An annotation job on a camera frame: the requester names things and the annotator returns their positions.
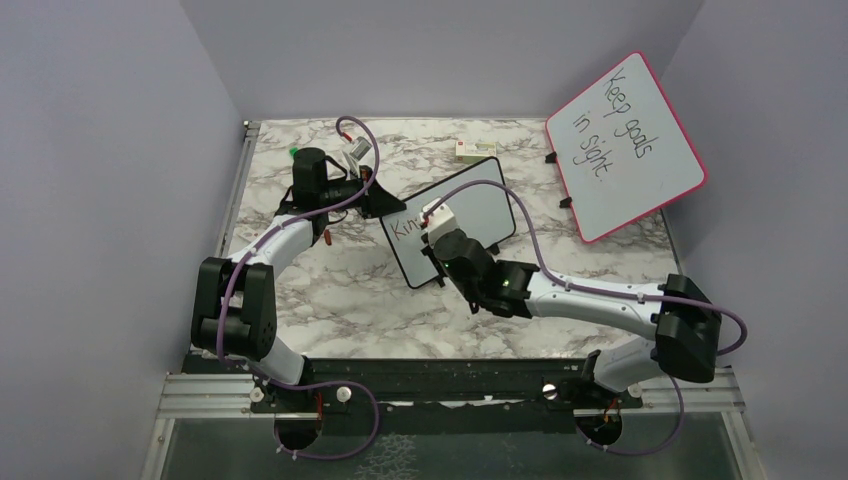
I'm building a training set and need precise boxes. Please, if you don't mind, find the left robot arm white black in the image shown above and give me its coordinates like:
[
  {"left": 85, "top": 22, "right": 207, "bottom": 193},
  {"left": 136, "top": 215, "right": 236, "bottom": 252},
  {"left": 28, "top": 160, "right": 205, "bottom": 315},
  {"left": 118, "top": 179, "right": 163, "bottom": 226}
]
[{"left": 190, "top": 138, "right": 406, "bottom": 411}]

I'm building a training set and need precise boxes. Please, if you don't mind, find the green white eraser box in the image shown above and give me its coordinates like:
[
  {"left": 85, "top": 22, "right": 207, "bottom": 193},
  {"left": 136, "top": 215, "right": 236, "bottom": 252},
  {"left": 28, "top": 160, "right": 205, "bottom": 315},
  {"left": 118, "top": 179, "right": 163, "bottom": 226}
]
[{"left": 454, "top": 140, "right": 498, "bottom": 164}]

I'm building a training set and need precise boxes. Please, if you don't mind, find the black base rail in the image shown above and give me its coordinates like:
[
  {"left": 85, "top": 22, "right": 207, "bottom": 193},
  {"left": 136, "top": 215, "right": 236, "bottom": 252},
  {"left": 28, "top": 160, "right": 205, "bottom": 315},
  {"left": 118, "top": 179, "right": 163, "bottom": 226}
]
[{"left": 183, "top": 355, "right": 642, "bottom": 443}]

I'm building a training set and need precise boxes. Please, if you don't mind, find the black framed small whiteboard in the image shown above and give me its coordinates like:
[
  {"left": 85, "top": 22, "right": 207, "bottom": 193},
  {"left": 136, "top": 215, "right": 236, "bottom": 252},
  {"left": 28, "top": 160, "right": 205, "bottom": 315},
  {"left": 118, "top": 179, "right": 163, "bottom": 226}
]
[{"left": 380, "top": 157, "right": 516, "bottom": 289}]

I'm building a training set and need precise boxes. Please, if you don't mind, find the pink framed whiteboard with text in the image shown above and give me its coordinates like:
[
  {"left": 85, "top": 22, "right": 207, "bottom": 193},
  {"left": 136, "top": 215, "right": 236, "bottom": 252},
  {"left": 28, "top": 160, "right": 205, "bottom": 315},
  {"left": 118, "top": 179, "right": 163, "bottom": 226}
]
[{"left": 544, "top": 51, "right": 709, "bottom": 243}]

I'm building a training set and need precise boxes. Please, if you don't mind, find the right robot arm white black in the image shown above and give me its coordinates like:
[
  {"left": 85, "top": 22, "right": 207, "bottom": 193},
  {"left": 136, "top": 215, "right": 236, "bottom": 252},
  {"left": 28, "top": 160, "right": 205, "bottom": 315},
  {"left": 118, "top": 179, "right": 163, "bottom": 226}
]
[{"left": 422, "top": 229, "right": 721, "bottom": 407}]

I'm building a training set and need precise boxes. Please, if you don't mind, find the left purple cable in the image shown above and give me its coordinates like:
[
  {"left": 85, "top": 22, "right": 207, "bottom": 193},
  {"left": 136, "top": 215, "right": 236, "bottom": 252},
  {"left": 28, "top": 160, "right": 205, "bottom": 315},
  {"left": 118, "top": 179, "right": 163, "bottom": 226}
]
[{"left": 217, "top": 116, "right": 383, "bottom": 463}]

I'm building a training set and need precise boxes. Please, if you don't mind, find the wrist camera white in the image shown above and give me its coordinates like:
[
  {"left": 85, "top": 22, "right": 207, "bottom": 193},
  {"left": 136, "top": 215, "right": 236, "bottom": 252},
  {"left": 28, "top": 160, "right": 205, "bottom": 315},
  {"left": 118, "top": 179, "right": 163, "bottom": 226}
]
[
  {"left": 419, "top": 198, "right": 459, "bottom": 247},
  {"left": 342, "top": 136, "right": 372, "bottom": 178}
]

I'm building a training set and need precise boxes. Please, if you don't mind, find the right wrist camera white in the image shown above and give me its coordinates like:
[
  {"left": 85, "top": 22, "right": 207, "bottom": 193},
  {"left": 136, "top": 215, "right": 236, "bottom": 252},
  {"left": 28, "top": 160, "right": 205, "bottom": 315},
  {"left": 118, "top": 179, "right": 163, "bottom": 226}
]
[{"left": 419, "top": 198, "right": 459, "bottom": 247}]

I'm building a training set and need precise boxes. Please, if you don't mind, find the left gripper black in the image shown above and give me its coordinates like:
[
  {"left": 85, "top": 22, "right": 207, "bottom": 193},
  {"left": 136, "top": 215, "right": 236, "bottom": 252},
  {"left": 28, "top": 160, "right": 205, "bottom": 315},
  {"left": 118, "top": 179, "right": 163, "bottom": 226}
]
[{"left": 320, "top": 165, "right": 407, "bottom": 220}]

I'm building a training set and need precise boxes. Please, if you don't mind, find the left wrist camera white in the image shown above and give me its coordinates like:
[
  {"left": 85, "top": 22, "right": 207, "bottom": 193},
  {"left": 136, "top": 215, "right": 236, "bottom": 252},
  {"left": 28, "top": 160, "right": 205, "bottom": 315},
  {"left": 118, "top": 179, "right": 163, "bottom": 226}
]
[{"left": 342, "top": 136, "right": 372, "bottom": 178}]

